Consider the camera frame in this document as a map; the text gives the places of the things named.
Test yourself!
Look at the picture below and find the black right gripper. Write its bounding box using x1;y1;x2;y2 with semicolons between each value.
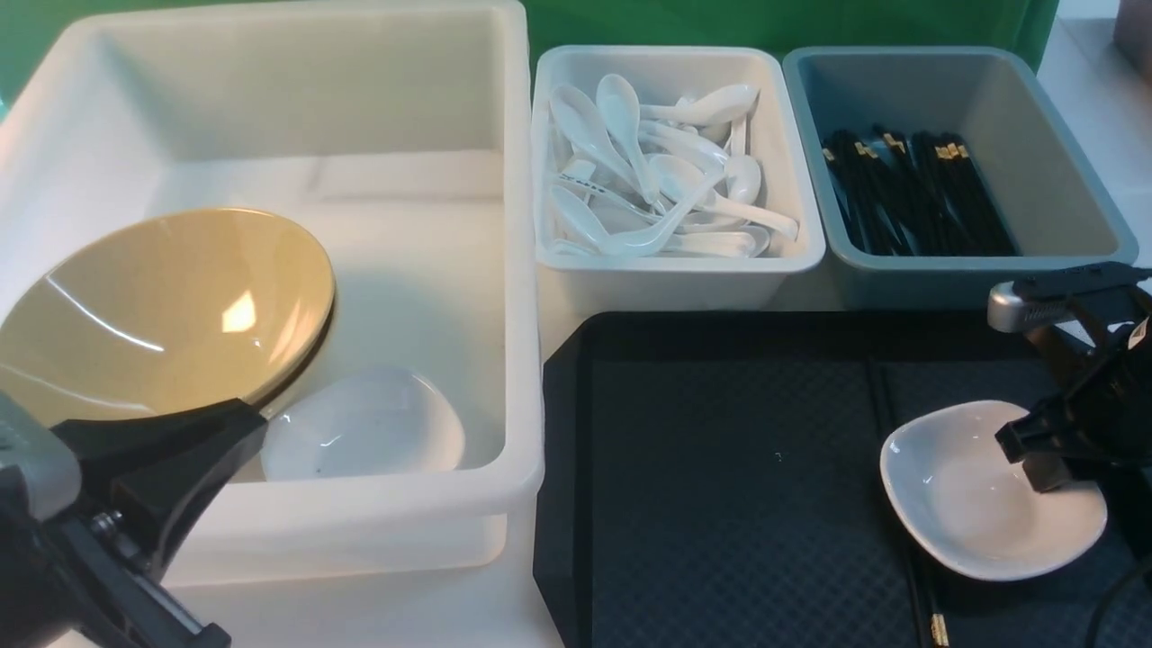
994;288;1149;493

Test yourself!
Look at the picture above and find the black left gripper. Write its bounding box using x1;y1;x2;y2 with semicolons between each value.
3;399;268;647

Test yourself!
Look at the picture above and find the white side dish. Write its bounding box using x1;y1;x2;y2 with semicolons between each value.
879;400;1108;582

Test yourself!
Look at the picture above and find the black chopstick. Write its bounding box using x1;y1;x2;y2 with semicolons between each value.
867;357;950;647

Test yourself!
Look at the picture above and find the yellow noodle bowl in tub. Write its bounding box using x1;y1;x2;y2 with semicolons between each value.
3;208;338;425

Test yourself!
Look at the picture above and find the white dish in tub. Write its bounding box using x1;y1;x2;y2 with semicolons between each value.
260;366;467;482

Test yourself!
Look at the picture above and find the bundle of black chopsticks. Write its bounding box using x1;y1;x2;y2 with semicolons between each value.
820;123;1021;257

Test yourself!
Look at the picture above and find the blue-grey chopstick bin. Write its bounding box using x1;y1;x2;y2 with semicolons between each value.
783;46;1139;311

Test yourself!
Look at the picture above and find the black serving tray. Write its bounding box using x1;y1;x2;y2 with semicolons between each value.
532;311;1149;647

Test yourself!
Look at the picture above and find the large white plastic tub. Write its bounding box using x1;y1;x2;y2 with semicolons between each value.
3;1;543;587

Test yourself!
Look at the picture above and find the white spoon bin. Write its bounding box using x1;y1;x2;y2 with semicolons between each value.
532;45;824;317
639;85;760;126

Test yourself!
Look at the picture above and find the white spoon top bin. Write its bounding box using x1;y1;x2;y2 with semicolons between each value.
639;85;760;126

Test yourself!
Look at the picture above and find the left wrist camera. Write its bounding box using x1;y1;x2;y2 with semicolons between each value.
1;393;82;522

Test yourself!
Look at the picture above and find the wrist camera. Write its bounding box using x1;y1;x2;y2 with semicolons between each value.
1;393;82;522
986;262;1151;333

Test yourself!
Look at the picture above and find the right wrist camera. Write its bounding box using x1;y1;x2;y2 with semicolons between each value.
986;262;1151;333

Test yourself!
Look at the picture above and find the black camera cable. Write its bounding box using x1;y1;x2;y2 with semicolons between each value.
1079;558;1152;648

